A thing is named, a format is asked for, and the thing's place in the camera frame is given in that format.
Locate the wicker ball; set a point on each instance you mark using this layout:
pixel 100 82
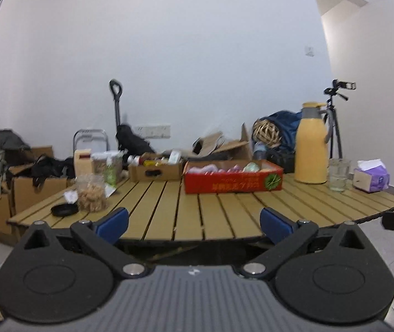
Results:
pixel 267 132

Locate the pink cloth roll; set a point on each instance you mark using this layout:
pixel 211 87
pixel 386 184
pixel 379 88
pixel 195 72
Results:
pixel 202 169

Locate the torn open cardboard box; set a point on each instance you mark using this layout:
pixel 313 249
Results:
pixel 231 148

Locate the black camera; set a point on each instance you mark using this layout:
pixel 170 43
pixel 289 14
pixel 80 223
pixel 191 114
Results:
pixel 345 85

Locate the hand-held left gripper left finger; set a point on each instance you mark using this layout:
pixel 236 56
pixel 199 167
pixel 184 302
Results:
pixel 114 224

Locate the purple cloth bundle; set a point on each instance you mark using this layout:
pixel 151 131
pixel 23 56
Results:
pixel 235 170

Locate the green spray bottle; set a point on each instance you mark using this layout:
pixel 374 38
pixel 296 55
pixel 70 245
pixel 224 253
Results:
pixel 110 173

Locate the red cardboard box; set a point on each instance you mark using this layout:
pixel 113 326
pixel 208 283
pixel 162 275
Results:
pixel 231 183

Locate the small brown cardboard box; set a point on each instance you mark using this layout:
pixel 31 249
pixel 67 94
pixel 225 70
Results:
pixel 155 173

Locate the clear storage jar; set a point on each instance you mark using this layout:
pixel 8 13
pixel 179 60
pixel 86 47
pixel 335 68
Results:
pixel 98 164

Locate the white wall socket strip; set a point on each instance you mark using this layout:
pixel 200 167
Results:
pixel 153 131

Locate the clear drinking glass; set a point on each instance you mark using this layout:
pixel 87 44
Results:
pixel 338 178

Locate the purple tissue box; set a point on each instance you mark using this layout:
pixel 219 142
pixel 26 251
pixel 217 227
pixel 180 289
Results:
pixel 373 179

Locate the black round lid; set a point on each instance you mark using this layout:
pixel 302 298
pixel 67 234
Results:
pixel 65 210

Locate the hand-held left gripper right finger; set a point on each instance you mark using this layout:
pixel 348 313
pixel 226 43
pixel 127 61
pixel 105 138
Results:
pixel 274 225

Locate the clear jar of cookies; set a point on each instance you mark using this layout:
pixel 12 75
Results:
pixel 91 195

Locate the blue backpack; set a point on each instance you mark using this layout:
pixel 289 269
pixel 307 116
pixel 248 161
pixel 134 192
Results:
pixel 287 124

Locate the black bag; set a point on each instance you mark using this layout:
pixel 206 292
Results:
pixel 133 141

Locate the black clothing pile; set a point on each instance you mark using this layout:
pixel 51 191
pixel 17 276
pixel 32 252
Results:
pixel 51 167

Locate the black tripod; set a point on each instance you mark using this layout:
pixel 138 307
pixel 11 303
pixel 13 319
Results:
pixel 335 124

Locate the beige carton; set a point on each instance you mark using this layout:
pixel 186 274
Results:
pixel 82 166

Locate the green white mesh ball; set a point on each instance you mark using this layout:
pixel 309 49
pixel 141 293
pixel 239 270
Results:
pixel 252 167

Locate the yellow thermos jug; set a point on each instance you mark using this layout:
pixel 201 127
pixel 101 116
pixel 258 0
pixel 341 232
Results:
pixel 311 152

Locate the grey green backpack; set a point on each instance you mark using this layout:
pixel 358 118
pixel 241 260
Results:
pixel 5 148

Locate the folding slatted table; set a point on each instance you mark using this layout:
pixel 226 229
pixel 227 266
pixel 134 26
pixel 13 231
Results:
pixel 190 214

